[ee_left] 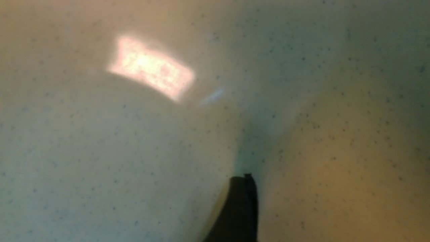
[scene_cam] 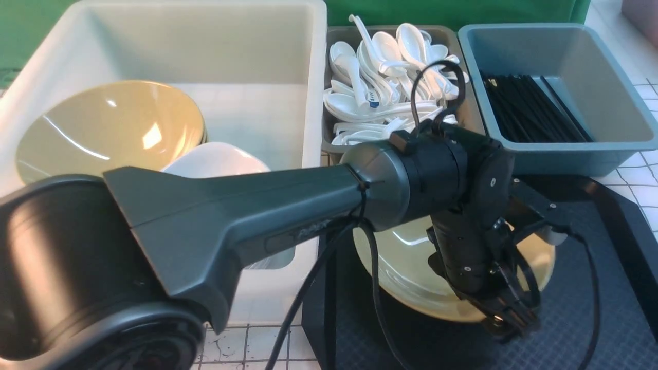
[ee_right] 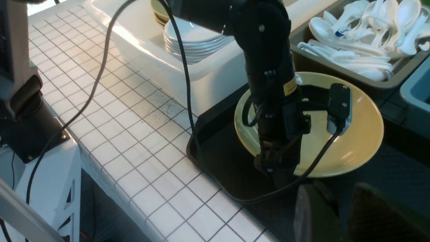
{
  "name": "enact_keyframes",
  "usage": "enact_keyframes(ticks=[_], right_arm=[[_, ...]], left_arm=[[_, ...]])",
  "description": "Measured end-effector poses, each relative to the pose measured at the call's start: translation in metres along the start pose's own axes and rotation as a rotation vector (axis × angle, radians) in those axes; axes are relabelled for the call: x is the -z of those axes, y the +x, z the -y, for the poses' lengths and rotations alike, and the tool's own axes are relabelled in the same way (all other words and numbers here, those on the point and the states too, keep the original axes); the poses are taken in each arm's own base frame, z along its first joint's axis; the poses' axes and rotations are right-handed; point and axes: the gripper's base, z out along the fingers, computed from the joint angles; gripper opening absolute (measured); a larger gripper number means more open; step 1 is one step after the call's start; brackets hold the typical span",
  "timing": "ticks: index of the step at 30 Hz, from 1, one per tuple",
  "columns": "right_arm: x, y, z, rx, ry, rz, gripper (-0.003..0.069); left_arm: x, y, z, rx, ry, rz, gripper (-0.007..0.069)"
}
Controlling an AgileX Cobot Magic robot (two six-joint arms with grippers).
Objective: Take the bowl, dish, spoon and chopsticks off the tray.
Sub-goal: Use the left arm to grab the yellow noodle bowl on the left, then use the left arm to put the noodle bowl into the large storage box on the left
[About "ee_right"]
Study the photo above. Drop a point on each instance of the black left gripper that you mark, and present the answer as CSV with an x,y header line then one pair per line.
x,y
280,134

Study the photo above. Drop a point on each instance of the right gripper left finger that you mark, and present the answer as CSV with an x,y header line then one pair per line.
x,y
317,215

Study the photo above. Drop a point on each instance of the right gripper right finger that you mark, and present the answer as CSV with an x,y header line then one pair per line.
x,y
375,217

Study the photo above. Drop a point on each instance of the yellow noodle bowl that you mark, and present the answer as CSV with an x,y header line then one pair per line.
x,y
355,147

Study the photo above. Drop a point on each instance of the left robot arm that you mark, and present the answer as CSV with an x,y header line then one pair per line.
x,y
261,29

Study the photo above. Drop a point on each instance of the black serving tray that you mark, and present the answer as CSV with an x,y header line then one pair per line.
x,y
400,170

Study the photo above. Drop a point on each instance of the grey spoon bin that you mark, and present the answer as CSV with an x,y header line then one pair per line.
x,y
302,11

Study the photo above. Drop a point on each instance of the stack of white dishes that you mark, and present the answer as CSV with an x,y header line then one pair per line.
x,y
198,42

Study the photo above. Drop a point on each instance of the pile of white spoons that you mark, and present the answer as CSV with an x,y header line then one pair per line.
x,y
370,35

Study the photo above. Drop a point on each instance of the blue chopstick bin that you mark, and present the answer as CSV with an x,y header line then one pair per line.
x,y
415,92

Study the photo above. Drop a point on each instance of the lower stacked yellow bowls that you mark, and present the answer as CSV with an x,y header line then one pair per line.
x,y
160,13

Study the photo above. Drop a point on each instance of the large white plastic tub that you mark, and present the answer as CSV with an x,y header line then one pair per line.
x,y
139,40

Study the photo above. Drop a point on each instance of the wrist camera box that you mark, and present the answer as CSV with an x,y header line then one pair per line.
x,y
335,100

